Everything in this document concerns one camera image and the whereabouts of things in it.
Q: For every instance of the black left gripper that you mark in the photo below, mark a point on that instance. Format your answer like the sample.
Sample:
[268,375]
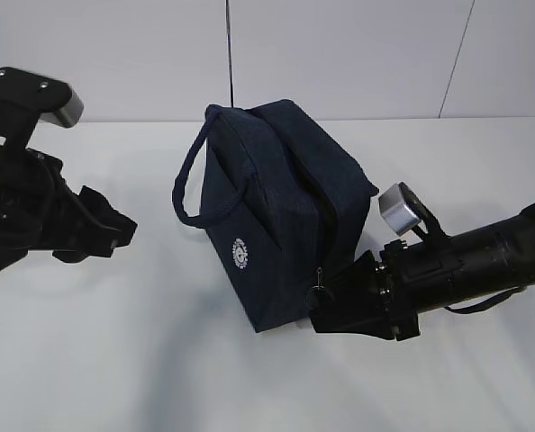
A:
[38,212]

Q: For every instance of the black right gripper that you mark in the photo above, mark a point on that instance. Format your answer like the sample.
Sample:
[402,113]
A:
[358,285]

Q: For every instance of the navy blue lunch bag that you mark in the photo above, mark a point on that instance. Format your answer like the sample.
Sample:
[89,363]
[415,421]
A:
[283,203]

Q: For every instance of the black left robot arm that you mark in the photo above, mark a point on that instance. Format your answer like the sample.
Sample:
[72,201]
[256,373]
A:
[16,128]

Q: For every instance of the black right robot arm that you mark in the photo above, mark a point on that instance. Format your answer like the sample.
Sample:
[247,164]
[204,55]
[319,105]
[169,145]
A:
[472,272]

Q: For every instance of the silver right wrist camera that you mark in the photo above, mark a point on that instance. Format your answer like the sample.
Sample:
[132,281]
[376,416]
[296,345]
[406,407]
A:
[403,211]

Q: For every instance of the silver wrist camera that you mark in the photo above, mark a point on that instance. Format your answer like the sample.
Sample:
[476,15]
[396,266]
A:
[56,101]
[403,211]

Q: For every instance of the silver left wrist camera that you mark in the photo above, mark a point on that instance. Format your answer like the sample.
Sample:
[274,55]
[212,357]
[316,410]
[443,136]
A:
[56,101]

